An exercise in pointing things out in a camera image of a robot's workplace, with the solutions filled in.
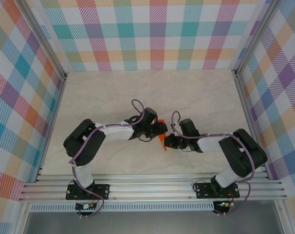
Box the aluminium corner post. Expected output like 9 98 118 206
231 0 282 76
16 0 68 81

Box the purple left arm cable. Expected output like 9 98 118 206
69 98 153 219

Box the perforated cable tray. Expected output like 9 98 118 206
30 201 215 212

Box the small dark circuit board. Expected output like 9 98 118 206
75 203 96 211

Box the aluminium rail frame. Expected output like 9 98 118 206
19 173 288 202

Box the circuit board with green light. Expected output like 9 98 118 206
217 200 236 208

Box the grey metal panel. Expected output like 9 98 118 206
23 210 284 234

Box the orange paper sheet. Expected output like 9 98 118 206
157 118 169 152

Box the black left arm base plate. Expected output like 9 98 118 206
65 183 111 201

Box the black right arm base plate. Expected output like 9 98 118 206
195 182 240 199

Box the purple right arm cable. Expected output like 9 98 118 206
171 111 257 216

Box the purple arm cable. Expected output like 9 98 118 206
171 111 257 216
69 98 153 219

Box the aluminium side rail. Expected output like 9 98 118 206
234 70 270 180
34 73 68 183

